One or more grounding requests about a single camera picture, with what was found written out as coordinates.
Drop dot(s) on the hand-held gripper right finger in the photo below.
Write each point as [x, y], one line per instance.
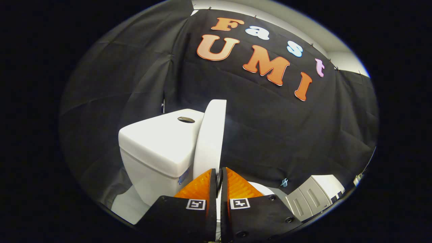
[256, 219]

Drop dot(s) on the black backdrop cloth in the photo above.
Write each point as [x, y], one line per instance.
[270, 128]

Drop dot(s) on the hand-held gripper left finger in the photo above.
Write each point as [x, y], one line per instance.
[185, 222]

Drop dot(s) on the white toilet with tank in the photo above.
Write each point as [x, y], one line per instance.
[155, 141]

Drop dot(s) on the white toilet lid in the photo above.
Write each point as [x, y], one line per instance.
[211, 135]

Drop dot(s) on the white drawer cabinet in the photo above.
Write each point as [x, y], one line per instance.
[314, 195]

